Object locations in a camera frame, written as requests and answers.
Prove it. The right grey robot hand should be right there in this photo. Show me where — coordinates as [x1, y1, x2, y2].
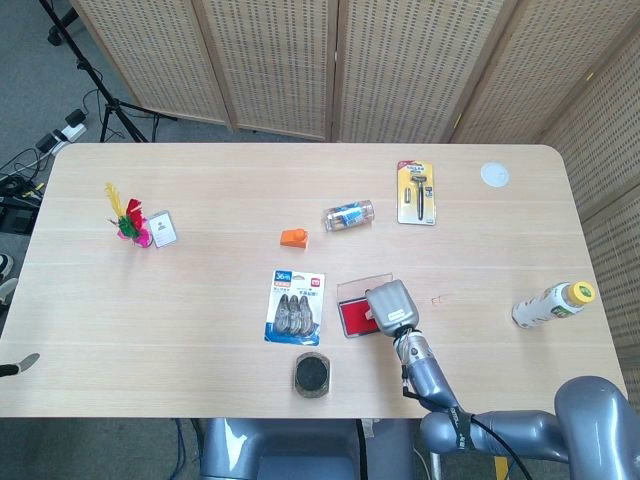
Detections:
[364, 280, 420, 337]

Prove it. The red ink pad case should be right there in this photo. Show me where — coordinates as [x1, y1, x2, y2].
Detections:
[336, 272, 400, 340]

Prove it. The correction tape blister pack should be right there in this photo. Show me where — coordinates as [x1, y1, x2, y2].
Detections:
[263, 269, 326, 347]

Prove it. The clear plastic tube container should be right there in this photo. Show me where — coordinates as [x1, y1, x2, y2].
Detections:
[322, 199, 375, 233]

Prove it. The glass jar black lid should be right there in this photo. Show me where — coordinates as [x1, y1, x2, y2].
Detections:
[292, 351, 332, 400]

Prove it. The yellow razor blister pack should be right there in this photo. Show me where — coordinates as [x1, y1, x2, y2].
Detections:
[396, 159, 438, 226]

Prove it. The orange plastic block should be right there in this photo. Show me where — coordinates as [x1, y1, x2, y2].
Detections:
[279, 227, 310, 251]

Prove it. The white bottle yellow cap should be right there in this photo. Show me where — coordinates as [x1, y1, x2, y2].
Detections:
[511, 281, 597, 330]

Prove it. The white round table grommet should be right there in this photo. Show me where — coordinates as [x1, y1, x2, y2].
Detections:
[480, 162, 512, 189]

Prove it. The grey robot torso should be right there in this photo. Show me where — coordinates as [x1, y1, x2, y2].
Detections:
[199, 417, 419, 480]

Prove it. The small photo card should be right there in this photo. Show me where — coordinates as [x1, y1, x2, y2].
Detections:
[146, 211, 180, 249]

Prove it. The colourful feather shuttlecock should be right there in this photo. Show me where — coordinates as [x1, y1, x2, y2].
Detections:
[104, 182, 154, 249]

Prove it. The black tripod stand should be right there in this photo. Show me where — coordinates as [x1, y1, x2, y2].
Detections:
[37, 0, 176, 144]

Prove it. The white power strip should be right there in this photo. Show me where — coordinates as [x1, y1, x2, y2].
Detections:
[37, 109, 89, 154]

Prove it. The black floor box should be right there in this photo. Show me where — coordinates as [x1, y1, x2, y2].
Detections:
[0, 197, 39, 234]

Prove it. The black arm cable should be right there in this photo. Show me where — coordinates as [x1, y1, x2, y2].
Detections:
[399, 364, 532, 480]

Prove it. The blue floor cable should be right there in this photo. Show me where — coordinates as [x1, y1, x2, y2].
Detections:
[173, 418, 187, 480]

